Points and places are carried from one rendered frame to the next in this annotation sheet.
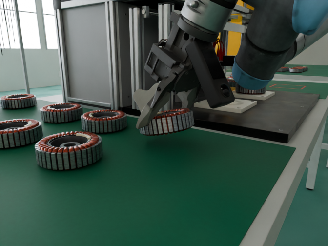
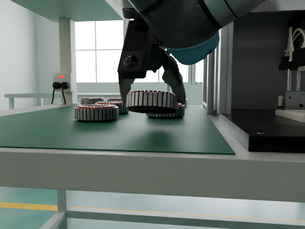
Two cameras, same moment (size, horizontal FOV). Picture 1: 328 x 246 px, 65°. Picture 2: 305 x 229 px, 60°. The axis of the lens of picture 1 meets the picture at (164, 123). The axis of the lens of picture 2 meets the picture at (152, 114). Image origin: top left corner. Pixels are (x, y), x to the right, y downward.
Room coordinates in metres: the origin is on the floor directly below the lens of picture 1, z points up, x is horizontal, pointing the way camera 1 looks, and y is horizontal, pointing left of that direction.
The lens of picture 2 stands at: (0.25, -0.51, 0.83)
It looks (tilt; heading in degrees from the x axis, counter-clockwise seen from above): 6 degrees down; 62
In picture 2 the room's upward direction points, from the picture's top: straight up
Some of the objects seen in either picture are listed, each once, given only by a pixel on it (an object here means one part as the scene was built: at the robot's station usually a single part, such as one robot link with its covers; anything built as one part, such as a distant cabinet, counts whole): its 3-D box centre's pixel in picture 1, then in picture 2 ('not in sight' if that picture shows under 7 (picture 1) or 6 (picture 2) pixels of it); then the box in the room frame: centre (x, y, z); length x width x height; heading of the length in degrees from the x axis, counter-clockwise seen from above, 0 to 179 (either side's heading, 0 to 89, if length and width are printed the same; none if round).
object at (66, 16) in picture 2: not in sight; (75, 56); (0.50, 0.73, 0.98); 0.37 x 0.35 x 0.46; 145
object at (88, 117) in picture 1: (104, 120); (164, 110); (0.63, 0.15, 0.77); 0.11 x 0.11 x 0.04
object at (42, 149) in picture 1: (70, 149); (96, 112); (0.43, 0.17, 0.77); 0.11 x 0.11 x 0.04
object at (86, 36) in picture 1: (88, 60); (209, 66); (0.87, 0.25, 0.91); 0.28 x 0.03 x 0.32; 55
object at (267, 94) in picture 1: (250, 93); not in sight; (1.01, -0.34, 0.78); 0.15 x 0.15 x 0.01; 55
